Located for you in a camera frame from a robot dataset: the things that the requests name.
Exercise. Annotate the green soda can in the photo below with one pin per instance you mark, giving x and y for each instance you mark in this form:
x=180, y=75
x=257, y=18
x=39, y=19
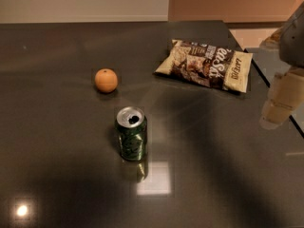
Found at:
x=131, y=125

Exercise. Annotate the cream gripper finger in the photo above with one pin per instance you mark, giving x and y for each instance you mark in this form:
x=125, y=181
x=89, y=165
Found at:
x=272, y=41
x=285, y=95

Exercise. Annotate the orange fruit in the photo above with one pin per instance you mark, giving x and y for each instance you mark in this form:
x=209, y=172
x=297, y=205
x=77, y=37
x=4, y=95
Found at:
x=106, y=80

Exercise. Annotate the brown chip bag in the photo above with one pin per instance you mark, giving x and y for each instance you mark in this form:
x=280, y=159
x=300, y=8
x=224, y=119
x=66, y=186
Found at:
x=206, y=65

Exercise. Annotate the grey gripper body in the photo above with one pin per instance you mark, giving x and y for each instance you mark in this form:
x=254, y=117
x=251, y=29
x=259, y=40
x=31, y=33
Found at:
x=294, y=43

